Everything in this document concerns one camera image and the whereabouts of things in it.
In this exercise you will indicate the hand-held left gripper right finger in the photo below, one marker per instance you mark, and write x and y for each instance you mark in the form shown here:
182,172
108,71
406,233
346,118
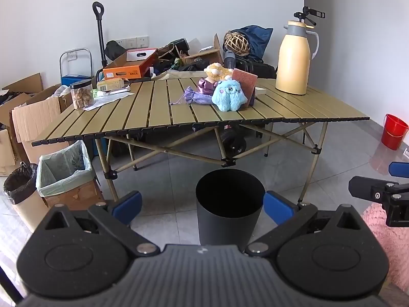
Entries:
278,210

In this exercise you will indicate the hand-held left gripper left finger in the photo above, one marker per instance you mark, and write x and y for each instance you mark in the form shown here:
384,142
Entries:
129,205

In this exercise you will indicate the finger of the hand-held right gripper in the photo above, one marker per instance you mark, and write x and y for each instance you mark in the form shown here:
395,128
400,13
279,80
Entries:
367,190
399,169

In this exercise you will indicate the black trash bin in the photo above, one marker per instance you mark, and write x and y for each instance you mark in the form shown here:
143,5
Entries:
228,211

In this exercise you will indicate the pink scouring sponge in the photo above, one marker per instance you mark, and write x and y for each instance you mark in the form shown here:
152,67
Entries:
244,81

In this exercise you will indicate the red bucket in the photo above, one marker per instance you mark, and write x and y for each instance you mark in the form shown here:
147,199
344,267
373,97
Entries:
394,132

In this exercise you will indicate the pink fluffy rug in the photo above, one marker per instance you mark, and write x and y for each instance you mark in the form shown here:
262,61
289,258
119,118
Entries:
388,249

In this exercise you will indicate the cardboard box with green liner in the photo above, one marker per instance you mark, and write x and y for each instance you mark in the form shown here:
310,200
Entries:
80,192

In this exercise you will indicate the black wagon wheel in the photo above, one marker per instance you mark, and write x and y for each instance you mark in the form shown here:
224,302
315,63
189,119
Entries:
235,144

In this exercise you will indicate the olive folding table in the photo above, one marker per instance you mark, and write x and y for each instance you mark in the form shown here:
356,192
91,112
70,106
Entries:
166,115

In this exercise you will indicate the beige bin with black bag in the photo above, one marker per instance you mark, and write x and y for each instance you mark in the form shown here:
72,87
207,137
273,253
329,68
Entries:
24,204

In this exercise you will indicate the white paper sheets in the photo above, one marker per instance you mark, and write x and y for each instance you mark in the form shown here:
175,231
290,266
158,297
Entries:
108,99

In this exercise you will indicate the small green bottle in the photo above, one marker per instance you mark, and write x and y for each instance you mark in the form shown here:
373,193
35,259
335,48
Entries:
99,93

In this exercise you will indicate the clear snack jar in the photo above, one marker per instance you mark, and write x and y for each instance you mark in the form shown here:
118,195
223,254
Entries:
81,96

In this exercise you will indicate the pale green box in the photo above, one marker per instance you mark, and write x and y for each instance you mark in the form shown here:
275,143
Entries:
110,85

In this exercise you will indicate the blue plush toy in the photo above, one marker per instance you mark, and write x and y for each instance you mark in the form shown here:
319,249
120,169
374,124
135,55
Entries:
228,96

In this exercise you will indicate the orange cardboard box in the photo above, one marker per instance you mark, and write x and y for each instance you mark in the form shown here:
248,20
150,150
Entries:
127,69

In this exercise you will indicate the blue box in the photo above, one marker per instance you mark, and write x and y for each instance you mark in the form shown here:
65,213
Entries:
75,80

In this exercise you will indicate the beige wagon canvas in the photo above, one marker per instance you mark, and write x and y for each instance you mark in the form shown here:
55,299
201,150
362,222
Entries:
179,75

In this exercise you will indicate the black suitcase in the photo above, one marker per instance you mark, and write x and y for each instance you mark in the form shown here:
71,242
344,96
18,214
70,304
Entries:
262,70

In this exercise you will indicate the purple satin cloth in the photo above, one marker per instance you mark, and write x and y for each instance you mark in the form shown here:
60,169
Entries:
206,86

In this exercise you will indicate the cream thermos jug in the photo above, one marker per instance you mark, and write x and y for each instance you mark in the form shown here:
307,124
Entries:
292,67

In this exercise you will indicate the yellow plush toy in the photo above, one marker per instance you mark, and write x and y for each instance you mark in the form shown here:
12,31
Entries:
217,72

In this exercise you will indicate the white and pink box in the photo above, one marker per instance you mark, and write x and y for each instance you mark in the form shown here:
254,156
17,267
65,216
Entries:
140,54

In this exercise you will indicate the small black bag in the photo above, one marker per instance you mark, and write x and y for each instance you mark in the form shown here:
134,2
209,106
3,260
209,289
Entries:
114,49

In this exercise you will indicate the grey water bottle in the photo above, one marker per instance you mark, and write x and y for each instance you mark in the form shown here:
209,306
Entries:
229,59

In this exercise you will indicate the open cardboard box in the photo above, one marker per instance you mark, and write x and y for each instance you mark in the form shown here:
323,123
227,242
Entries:
201,57

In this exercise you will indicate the black rectangular case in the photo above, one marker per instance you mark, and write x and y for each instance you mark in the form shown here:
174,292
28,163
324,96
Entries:
179,44

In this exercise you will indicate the blue fabric bag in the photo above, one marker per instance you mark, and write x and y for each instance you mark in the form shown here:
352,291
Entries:
260,43

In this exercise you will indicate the woven rattan ball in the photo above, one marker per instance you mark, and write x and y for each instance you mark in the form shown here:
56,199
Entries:
236,43

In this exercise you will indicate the wall socket panel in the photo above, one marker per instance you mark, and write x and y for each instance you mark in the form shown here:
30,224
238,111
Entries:
134,42

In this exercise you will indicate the black tripod with camera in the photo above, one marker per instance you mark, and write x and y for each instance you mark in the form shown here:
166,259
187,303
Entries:
308,12

